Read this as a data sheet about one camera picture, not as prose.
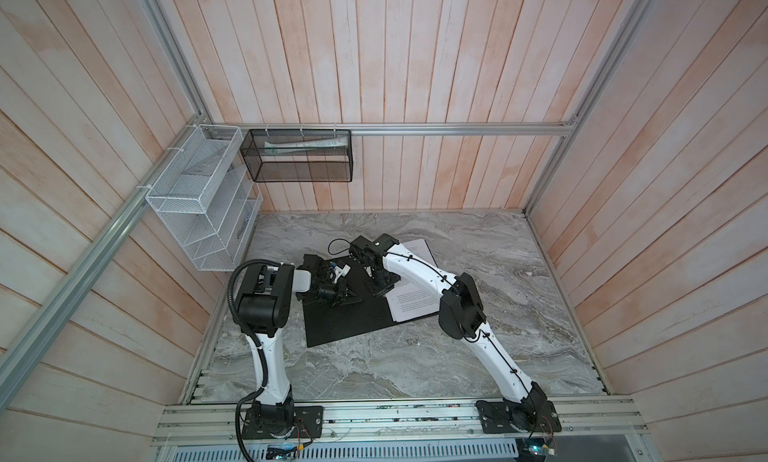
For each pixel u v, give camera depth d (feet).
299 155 3.40
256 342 1.83
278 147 2.96
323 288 2.87
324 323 2.97
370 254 2.34
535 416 2.09
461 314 1.98
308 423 2.41
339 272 3.11
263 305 1.79
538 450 2.31
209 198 2.38
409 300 3.13
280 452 2.34
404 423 2.45
